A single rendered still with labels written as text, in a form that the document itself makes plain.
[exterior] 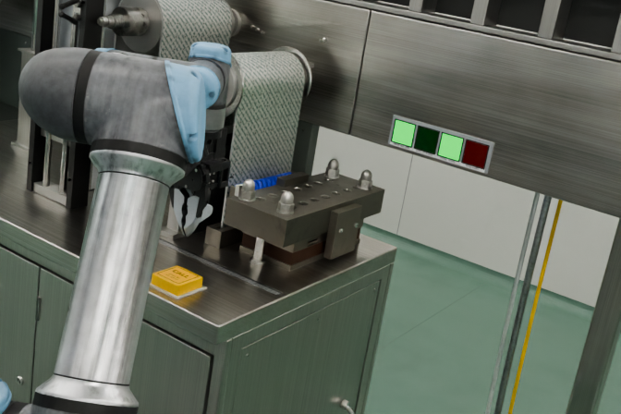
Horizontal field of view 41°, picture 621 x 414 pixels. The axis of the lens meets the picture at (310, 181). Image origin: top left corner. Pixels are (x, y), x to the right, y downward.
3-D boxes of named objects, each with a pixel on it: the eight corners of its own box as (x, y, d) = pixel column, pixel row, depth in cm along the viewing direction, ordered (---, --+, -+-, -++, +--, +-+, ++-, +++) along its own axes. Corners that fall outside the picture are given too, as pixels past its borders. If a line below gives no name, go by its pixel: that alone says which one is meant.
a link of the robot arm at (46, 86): (-25, 133, 98) (94, 100, 146) (67, 149, 98) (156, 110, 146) (-16, 34, 95) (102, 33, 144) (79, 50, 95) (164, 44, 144)
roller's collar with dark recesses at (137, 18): (108, 32, 186) (111, 4, 184) (128, 32, 191) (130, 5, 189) (128, 39, 183) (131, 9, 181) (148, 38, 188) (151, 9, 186)
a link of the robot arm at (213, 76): (145, 108, 137) (160, 95, 147) (213, 119, 137) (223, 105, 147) (150, 61, 134) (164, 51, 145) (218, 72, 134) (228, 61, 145)
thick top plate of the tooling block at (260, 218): (223, 223, 177) (226, 197, 175) (326, 193, 210) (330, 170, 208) (283, 248, 169) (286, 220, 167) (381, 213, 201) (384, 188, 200)
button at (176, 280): (150, 285, 159) (152, 273, 158) (176, 275, 165) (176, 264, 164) (176, 298, 156) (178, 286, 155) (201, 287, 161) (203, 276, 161)
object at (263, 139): (225, 191, 181) (236, 109, 176) (287, 176, 200) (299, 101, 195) (226, 192, 181) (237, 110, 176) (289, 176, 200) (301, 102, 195)
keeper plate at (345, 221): (322, 257, 184) (331, 210, 181) (347, 247, 192) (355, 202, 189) (332, 261, 183) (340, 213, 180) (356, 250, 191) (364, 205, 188)
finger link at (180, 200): (202, 230, 162) (207, 185, 160) (181, 237, 157) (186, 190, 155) (190, 225, 164) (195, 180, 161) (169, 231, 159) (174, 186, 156)
